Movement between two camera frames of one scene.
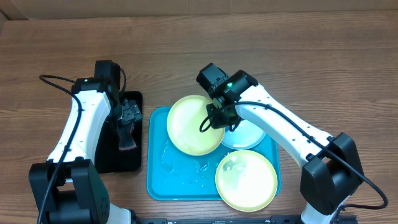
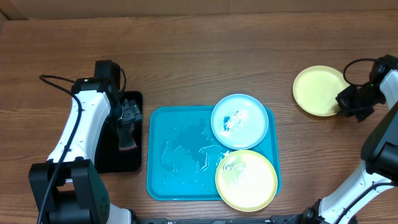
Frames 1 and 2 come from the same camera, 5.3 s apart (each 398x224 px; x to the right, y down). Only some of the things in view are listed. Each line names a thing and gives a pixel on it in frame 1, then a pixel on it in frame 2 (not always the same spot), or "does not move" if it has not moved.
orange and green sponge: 125,135 does not move
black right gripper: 219,121 to 347,103
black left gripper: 133,111 does not move
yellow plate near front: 246,180 does not move
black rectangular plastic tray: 110,158 does not move
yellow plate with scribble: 183,125 to 316,88
